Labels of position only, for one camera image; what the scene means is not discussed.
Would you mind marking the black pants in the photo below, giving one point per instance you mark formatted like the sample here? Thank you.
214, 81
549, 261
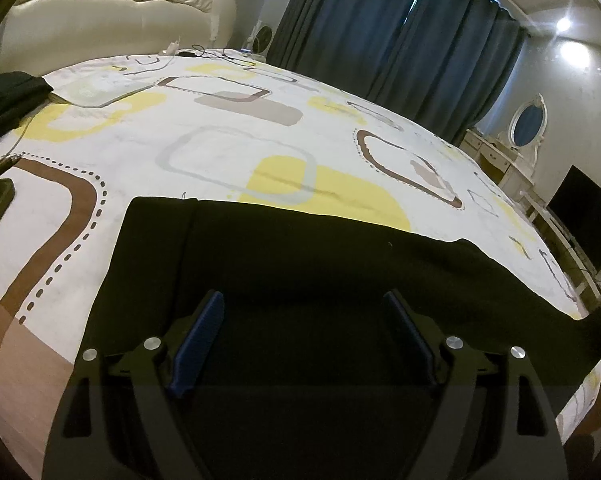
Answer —
305, 293

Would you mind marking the small desk fan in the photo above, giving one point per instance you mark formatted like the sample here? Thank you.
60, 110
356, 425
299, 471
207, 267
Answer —
259, 40

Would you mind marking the white tufted leather headboard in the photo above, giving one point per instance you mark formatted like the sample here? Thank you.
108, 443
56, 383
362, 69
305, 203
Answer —
40, 36

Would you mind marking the dark blue curtain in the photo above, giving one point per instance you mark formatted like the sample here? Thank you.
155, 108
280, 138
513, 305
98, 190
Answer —
439, 63

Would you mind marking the white vanity dresser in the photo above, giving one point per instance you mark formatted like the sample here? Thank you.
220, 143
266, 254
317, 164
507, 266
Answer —
506, 168

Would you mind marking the black folded garment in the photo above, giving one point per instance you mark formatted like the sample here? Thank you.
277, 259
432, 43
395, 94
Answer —
20, 93

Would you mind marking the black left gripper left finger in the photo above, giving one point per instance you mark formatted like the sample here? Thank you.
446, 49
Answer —
158, 369

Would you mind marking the white folded cloth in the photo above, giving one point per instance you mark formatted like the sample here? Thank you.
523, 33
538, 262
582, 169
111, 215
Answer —
101, 89

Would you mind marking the black flat screen television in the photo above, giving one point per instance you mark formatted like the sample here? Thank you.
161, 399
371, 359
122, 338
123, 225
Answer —
577, 206

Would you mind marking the patterned white bed sheet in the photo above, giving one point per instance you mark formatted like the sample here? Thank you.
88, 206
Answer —
217, 131

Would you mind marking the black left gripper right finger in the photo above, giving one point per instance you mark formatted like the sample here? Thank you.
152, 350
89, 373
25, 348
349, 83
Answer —
494, 420

